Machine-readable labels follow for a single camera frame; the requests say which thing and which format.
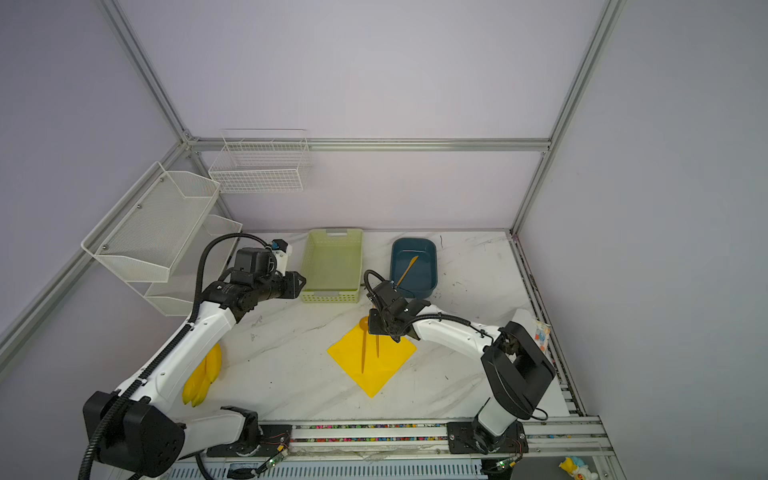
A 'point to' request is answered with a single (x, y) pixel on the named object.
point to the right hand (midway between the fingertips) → (370, 324)
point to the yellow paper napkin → (379, 367)
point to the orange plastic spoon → (364, 325)
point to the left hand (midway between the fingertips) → (298, 282)
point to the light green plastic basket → (333, 269)
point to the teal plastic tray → (421, 279)
